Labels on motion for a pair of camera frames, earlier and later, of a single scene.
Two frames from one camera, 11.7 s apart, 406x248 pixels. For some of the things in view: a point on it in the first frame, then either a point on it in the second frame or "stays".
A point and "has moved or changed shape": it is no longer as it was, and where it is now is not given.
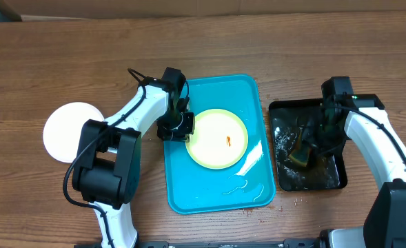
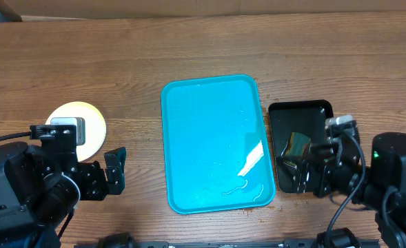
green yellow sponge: x=300 y=156 has moved or changed shape
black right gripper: x=311 y=140 → x=293 y=163
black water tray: x=305 y=159 stays
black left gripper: x=184 y=136 → x=100 y=188
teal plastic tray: x=226 y=164 stays
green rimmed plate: x=220 y=139 → x=95 y=126
